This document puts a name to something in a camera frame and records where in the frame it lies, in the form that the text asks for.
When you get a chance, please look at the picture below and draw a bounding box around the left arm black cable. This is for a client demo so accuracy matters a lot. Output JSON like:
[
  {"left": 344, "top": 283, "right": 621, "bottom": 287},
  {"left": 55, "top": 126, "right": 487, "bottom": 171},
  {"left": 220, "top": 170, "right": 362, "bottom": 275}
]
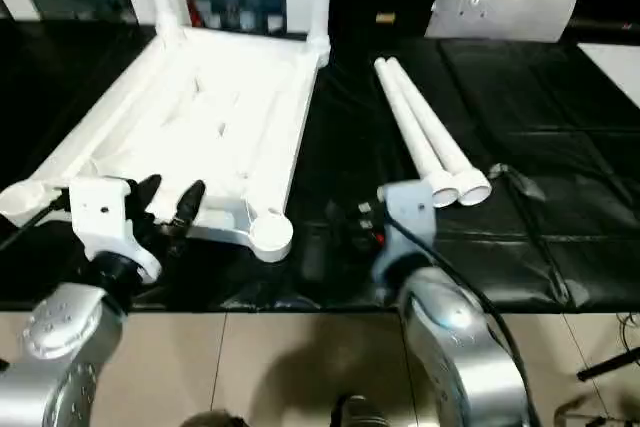
[{"left": 0, "top": 188, "right": 72, "bottom": 254}]

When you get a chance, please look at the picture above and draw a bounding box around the left robot leg dark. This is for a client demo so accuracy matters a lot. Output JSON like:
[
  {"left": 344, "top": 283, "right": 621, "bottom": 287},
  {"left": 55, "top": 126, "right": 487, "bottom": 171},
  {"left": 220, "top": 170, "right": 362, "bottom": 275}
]
[{"left": 181, "top": 410, "right": 252, "bottom": 427}]

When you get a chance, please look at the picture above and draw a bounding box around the right robot leg dark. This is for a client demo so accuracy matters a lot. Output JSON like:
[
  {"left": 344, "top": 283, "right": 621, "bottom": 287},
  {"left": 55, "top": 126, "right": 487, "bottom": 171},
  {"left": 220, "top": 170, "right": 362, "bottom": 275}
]
[{"left": 328, "top": 393, "right": 392, "bottom": 427}]

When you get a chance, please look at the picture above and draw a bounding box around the black work mat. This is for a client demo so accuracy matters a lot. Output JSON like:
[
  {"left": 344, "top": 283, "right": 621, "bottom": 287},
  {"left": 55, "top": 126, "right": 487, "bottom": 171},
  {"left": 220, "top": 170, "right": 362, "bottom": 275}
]
[{"left": 0, "top": 15, "right": 640, "bottom": 314}]

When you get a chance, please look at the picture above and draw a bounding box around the black table frame leg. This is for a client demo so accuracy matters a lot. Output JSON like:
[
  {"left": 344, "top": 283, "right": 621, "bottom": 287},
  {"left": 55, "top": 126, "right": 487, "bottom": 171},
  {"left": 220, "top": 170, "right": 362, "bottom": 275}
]
[{"left": 576, "top": 345, "right": 640, "bottom": 382}]

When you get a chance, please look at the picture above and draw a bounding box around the robot leg dark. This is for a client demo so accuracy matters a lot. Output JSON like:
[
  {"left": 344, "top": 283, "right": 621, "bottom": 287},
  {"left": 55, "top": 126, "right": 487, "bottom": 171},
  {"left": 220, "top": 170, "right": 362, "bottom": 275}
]
[
  {"left": 181, "top": 410, "right": 252, "bottom": 427},
  {"left": 328, "top": 393, "right": 392, "bottom": 427}
]

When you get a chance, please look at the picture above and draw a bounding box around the white plastic table top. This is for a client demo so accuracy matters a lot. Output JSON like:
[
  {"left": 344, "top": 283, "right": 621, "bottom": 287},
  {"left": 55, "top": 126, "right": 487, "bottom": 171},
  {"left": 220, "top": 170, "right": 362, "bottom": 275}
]
[{"left": 0, "top": 24, "right": 330, "bottom": 264}]

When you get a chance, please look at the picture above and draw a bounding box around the white flat board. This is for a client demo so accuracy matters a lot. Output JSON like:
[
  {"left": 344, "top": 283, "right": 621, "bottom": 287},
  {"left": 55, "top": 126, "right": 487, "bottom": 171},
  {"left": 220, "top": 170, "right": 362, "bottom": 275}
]
[{"left": 576, "top": 41, "right": 640, "bottom": 109}]

